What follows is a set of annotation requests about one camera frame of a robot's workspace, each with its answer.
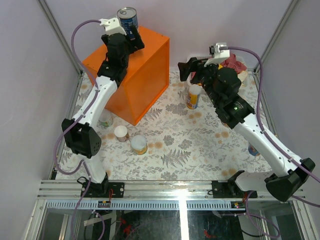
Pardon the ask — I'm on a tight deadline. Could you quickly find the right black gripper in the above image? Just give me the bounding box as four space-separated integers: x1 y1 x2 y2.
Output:
177 57 222 106

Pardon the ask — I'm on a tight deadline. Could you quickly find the dark blue tin can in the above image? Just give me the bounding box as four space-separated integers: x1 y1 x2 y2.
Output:
117 7 139 40

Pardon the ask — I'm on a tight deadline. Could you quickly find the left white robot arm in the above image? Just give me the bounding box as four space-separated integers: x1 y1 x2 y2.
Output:
61 21 145 198

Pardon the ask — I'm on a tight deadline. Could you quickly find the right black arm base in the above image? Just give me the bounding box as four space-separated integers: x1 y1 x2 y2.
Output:
207 170 251 201

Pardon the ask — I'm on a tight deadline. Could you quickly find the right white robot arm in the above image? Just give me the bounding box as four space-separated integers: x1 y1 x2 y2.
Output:
178 57 316 202

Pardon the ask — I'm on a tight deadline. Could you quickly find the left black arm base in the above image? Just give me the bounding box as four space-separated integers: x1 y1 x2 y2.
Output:
76 176 125 199

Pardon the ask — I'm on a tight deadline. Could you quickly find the white plastic basket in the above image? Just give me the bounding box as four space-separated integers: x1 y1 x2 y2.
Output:
184 53 249 95

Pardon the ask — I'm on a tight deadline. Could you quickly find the tall yellow canister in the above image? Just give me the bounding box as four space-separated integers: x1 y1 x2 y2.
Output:
186 84 202 110

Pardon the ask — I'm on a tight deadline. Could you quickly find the orange box cabinet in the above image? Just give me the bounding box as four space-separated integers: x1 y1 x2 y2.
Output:
82 24 171 127

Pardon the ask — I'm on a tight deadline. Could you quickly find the pink cloth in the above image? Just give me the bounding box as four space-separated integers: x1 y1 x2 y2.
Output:
191 52 248 78

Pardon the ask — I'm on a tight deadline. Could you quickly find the cream printed cloth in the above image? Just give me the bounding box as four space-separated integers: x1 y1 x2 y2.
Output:
237 70 248 87

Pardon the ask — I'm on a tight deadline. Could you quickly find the green can white lid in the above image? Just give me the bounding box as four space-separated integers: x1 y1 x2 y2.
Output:
98 109 114 127

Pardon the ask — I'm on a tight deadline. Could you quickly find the yellow can white lid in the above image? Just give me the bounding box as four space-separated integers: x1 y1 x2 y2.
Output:
130 135 148 155

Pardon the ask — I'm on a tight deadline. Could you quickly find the small cup white lid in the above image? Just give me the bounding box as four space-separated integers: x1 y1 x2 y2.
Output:
114 125 129 143

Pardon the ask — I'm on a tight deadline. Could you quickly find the blue cup white lid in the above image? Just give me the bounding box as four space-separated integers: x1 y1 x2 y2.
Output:
248 144 260 157

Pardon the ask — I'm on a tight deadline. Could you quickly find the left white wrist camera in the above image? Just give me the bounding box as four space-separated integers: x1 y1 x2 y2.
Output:
99 17 127 36

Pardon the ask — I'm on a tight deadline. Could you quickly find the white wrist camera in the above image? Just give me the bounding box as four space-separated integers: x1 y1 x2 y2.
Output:
204 42 230 67
99 17 127 36

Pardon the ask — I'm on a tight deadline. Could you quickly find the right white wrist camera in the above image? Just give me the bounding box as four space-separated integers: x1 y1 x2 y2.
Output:
204 42 230 67

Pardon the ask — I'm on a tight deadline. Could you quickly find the aluminium front rail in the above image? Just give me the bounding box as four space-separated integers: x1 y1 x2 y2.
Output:
37 180 306 211

